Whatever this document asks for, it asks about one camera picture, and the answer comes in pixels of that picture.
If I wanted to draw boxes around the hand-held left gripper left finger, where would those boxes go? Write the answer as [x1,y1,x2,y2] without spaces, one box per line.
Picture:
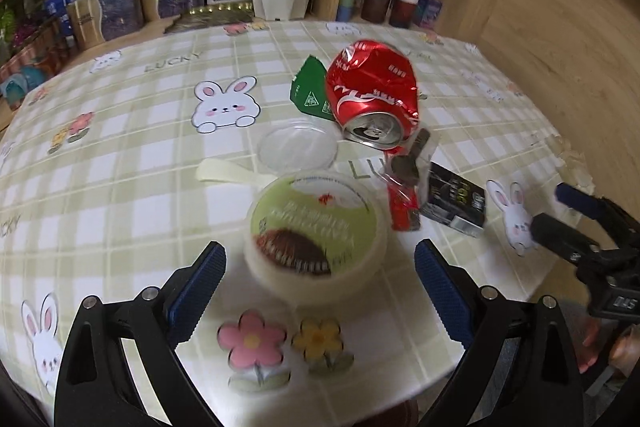
[54,241,227,427]

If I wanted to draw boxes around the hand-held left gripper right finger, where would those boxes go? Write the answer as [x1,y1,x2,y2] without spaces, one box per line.
[414,238,583,427]

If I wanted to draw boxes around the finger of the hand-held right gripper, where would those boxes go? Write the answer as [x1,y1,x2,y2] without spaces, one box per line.
[555,182,626,228]
[530,213,606,265]

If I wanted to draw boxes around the white plastic strip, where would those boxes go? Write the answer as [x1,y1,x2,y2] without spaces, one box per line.
[197,159,272,186]

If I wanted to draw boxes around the round tub with green lid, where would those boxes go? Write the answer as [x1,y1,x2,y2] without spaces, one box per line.
[243,172,389,304]

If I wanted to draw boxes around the clear plastic lid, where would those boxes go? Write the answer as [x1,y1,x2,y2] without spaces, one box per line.
[257,117,339,174]

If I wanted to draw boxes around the crushed red soda can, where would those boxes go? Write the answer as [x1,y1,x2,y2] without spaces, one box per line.
[325,39,422,150]

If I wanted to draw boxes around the green triangular wrapper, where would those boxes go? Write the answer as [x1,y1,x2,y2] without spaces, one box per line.
[290,55,337,124]

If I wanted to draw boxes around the person's right hand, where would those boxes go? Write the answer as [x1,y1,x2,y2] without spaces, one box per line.
[580,321,640,378]

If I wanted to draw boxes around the small light blue box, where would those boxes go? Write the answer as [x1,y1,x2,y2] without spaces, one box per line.
[417,0,444,30]

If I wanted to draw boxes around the red cup with white rim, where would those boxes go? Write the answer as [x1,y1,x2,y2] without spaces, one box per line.
[389,0,419,28]

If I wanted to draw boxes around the gold decorative tray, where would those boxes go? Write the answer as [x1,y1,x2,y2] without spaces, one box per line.
[164,3,257,34]

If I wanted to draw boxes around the dark red glass cup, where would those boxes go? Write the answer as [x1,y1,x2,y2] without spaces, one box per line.
[360,0,394,24]

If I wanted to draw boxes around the patterned tin box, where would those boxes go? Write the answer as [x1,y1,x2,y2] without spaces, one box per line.
[0,21,67,108]

